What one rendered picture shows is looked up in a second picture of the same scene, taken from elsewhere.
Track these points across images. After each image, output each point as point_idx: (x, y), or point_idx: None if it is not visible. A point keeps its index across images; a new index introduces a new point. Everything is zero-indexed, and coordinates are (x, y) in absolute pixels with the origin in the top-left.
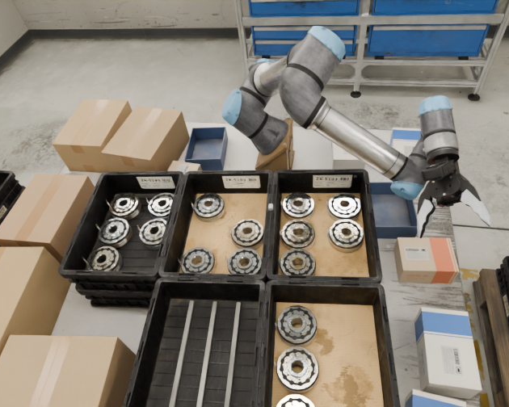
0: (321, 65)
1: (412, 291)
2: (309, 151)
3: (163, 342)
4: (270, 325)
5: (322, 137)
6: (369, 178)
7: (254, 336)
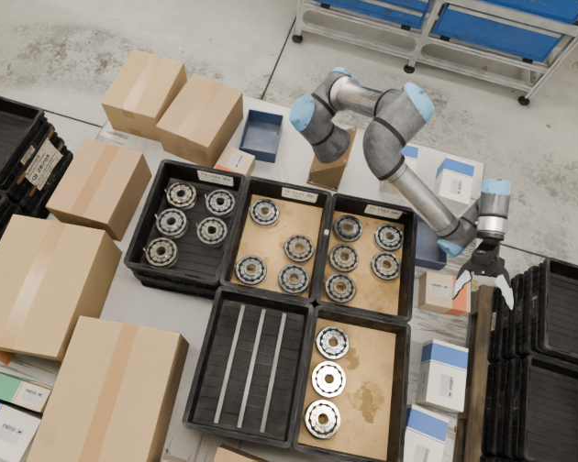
0: (409, 129)
1: (427, 318)
2: (361, 159)
3: (216, 338)
4: None
5: None
6: None
7: (294, 345)
